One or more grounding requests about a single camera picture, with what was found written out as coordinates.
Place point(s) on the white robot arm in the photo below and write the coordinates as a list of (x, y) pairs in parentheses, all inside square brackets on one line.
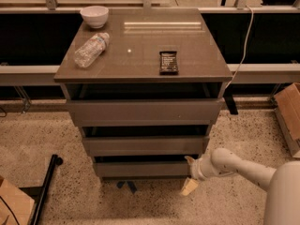
[(282, 185)]

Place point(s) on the grey bottom drawer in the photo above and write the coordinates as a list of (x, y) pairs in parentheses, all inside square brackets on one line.
[(157, 169)]

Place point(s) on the grey top drawer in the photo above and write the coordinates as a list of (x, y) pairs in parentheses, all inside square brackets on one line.
[(125, 113)]

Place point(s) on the black snack bar packet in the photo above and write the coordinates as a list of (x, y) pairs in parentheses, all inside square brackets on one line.
[(168, 63)]

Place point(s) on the clear plastic water bottle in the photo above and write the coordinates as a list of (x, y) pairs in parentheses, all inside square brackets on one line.
[(91, 50)]

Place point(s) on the cardboard box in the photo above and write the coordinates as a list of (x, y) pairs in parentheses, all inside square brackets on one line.
[(288, 115), (15, 206)]

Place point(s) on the grey drawer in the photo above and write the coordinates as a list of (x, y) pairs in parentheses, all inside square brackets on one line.
[(144, 146), (125, 113), (157, 169)]

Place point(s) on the grey middle drawer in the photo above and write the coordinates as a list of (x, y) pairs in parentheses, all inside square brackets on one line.
[(144, 146)]

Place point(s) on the grey drawer cabinet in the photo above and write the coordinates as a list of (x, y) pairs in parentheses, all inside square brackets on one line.
[(129, 70)]

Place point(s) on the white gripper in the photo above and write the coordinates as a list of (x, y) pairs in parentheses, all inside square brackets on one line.
[(196, 169)]

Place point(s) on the cardboard box right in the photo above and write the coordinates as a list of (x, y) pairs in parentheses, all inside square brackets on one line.
[(288, 115)]

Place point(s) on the black metal stand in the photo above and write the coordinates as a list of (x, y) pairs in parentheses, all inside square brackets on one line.
[(39, 194)]

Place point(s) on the cardboard box bottom left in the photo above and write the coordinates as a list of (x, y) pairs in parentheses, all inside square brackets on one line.
[(15, 206)]

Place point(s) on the white ceramic bowl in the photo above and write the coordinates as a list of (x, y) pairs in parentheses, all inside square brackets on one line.
[(95, 16)]

